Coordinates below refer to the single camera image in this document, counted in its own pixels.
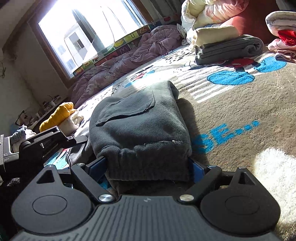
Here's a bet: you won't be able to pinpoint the purple crumpled quilt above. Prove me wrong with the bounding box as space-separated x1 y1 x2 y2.
70 25 182 108

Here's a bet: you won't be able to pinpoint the Mickey Mouse plush blanket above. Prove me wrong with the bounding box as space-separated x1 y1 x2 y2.
74 47 295 240

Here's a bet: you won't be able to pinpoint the white patterned folded garment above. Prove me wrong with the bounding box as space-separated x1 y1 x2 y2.
10 127 36 153

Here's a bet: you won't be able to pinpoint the cream folded sweater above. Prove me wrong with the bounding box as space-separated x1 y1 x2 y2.
58 110 84 137

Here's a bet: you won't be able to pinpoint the grey fleece sweatpants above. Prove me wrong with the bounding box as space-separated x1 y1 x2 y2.
68 81 192 192

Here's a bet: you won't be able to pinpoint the window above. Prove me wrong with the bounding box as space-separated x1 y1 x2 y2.
29 1 153 82

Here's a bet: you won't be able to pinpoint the dark grey folded garment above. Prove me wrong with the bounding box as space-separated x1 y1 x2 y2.
195 35 264 65

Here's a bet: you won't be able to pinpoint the pink floral duvet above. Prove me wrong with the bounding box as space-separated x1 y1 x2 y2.
198 0 249 25

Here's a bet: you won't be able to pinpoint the red pillow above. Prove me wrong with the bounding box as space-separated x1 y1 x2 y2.
221 0 279 44

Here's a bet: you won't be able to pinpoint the cluttered side shelf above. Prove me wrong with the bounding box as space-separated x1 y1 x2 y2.
14 96 69 132

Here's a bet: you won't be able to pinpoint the cream yellow duvet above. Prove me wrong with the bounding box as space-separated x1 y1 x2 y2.
181 0 215 35

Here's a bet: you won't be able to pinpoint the cream folded garment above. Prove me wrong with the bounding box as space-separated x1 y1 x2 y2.
186 26 239 47

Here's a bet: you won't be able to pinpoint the blue denim folded garment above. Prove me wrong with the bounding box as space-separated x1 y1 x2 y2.
10 125 27 144

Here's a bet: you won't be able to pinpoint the yellow folded sweater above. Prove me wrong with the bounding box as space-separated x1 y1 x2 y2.
39 102 76 132

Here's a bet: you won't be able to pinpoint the red knit garment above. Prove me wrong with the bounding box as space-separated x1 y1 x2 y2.
278 30 296 46

